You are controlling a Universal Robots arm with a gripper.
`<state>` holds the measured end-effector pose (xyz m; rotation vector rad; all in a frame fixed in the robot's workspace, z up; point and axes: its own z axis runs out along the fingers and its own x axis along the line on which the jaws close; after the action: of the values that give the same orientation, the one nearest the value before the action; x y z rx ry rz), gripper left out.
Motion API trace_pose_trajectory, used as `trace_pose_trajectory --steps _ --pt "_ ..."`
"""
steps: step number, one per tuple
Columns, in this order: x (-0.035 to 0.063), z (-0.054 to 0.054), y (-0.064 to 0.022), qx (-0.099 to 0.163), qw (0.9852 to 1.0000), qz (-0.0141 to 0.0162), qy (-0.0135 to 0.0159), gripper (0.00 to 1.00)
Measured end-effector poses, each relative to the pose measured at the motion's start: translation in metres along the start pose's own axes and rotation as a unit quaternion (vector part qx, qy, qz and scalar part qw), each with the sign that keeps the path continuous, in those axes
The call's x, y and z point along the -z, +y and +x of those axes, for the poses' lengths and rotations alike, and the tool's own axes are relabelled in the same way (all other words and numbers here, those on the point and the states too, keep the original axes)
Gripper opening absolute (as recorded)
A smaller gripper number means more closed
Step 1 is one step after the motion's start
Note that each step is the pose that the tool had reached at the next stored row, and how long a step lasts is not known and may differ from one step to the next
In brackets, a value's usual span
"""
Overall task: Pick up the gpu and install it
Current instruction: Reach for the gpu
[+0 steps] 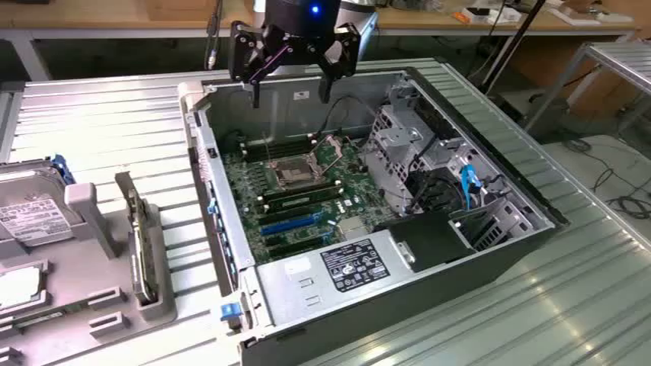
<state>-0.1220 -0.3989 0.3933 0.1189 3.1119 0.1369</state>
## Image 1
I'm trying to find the black camera cable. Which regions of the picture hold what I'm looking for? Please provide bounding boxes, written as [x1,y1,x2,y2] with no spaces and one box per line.
[204,0,225,72]

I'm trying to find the black graphics card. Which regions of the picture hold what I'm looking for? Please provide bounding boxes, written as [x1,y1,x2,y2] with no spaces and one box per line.
[113,172,161,304]

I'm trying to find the wooden desk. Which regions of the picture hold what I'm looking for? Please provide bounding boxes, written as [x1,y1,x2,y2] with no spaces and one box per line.
[0,0,641,39]

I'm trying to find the CPU socket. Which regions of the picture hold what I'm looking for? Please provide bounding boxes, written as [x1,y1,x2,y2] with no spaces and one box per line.
[268,155,328,191]

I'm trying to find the blue disk rail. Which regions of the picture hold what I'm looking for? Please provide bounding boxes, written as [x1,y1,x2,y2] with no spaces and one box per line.
[49,153,79,188]

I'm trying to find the grey parts rack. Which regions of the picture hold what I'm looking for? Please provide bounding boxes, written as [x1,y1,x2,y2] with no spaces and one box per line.
[0,181,179,366]

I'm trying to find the green motherboard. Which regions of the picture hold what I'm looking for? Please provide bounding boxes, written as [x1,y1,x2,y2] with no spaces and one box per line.
[220,131,403,264]

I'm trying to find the black white box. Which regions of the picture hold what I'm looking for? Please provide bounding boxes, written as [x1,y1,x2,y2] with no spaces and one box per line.
[465,5,523,25]

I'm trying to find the silver chipset heatsink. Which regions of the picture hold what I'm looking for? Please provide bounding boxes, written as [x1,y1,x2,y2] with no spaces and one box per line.
[335,218,371,240]

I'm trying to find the silver power supply unit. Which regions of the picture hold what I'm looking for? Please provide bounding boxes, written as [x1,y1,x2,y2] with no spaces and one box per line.
[253,228,423,329]

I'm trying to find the long black expansion slot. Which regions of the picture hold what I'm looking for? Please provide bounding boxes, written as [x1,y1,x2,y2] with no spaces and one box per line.
[255,207,315,227]

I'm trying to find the blue expansion slot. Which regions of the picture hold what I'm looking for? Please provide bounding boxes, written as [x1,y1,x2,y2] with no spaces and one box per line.
[259,214,320,236]

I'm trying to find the thin locking lever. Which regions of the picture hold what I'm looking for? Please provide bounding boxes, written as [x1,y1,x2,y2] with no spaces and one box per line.
[261,130,276,171]

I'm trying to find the black floor cables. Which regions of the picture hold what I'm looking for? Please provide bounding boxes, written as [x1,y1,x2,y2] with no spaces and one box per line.
[559,136,651,223]

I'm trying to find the silver disk bay cage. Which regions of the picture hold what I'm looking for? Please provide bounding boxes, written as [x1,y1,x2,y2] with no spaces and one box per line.
[365,101,459,214]

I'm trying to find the short black expansion slot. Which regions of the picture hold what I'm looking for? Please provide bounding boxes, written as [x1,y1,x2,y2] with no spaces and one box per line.
[263,234,327,249]
[267,242,329,259]

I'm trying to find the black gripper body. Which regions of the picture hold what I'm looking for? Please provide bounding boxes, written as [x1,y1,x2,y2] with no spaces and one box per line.
[263,0,341,40]

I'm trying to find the black power wire bundle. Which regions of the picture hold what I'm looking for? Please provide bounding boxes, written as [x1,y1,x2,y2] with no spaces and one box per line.
[404,170,461,215]

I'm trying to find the silver hard disk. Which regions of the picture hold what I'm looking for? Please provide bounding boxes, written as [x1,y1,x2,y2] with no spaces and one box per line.
[0,159,87,247]

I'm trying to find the green RAM stick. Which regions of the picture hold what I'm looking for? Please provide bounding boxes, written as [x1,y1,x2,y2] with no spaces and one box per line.
[9,307,71,329]

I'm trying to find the metal socket cover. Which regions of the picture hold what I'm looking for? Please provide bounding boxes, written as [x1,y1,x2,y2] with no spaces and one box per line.
[304,134,348,180]

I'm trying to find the dark RAM stick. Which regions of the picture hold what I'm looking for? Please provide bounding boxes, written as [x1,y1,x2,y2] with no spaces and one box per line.
[264,186,341,213]

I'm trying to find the silver CPU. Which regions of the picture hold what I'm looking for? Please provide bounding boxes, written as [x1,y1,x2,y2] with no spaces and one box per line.
[0,266,45,310]

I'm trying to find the silver vented disk bay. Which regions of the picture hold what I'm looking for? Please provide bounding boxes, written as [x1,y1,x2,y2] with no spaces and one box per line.
[447,197,541,253]

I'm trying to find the black curved wire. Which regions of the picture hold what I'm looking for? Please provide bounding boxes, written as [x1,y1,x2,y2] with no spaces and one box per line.
[321,95,380,144]

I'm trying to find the blue data wire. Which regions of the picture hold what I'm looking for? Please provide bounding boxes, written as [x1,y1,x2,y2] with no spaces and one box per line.
[459,163,483,211]

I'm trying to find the black tripod pole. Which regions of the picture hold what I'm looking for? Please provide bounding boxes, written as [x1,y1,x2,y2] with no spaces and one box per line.
[480,0,548,95]

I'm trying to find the black open PC case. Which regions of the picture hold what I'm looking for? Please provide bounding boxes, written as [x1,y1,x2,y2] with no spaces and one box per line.
[176,65,569,366]

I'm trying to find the black plastic shroud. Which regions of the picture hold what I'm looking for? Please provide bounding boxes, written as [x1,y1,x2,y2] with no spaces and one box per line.
[375,211,477,274]

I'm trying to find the aluminium frame table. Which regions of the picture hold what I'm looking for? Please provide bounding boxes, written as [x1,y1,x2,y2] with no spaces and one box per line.
[523,40,651,134]

